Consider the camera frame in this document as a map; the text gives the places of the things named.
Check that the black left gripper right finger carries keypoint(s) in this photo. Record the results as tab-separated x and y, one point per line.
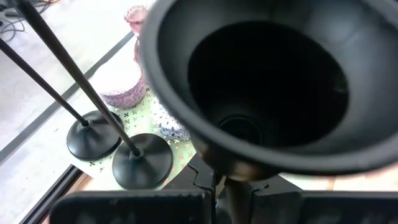
326	208

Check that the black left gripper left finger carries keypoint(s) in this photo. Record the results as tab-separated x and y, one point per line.
133	208

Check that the black metal candlestick holder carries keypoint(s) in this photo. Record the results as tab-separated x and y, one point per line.
264	93
93	140
143	168

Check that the white patterned ceramic candle holder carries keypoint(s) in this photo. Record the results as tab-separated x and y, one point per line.
169	130

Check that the purple patterned ceramic candle holder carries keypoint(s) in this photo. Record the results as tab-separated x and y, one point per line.
124	98

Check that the pink ribbed glass candle holder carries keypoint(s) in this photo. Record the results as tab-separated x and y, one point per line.
136	18

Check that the black aluminium table frame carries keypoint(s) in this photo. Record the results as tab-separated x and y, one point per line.
53	196

